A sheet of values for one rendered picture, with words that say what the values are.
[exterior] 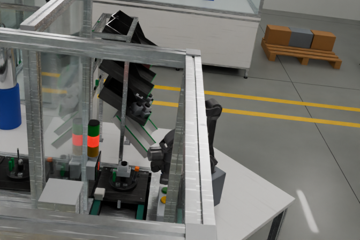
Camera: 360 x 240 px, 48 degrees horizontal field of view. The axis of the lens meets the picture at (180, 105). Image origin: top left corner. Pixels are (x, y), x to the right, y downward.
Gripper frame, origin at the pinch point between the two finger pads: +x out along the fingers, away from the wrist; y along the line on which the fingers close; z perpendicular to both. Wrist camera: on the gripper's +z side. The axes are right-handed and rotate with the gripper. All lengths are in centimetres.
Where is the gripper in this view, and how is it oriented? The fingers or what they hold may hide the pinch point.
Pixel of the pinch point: (165, 179)
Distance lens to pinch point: 202.0
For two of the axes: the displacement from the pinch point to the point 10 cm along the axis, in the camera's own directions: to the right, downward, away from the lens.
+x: -1.3, 8.8, 4.5
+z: -9.9, -1.2, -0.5
